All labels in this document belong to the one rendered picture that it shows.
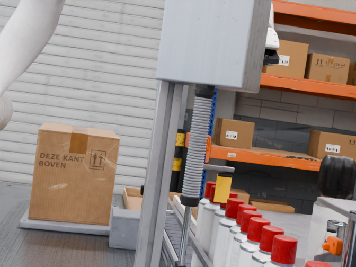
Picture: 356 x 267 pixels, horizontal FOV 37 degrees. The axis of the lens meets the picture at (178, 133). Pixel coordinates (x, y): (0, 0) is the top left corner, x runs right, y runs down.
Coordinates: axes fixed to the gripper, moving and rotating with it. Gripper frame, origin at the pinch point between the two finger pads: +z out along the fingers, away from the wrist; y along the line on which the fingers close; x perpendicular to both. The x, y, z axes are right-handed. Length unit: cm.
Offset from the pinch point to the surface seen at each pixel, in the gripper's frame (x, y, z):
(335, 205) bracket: -1.3, 11.8, 39.1
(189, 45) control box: -7.5, -11.6, 8.5
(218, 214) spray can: 25.3, -3.1, 15.1
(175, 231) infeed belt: 63, -15, -16
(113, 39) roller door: 178, -126, -378
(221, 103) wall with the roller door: 237, -13, -377
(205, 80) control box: -3.3, -8.0, 12.8
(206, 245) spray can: 33.9, -4.7, 15.5
